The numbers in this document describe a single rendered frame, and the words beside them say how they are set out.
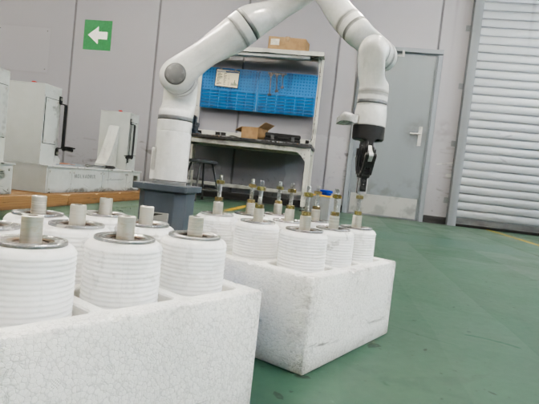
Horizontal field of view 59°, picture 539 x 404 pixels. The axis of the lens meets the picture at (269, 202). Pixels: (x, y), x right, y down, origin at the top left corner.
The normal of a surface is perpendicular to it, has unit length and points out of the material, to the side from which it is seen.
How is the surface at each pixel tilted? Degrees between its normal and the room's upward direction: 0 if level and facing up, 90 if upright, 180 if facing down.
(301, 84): 90
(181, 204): 90
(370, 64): 107
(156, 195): 93
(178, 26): 90
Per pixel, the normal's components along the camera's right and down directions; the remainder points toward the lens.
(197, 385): 0.77, 0.12
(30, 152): -0.14, 0.04
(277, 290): -0.59, -0.02
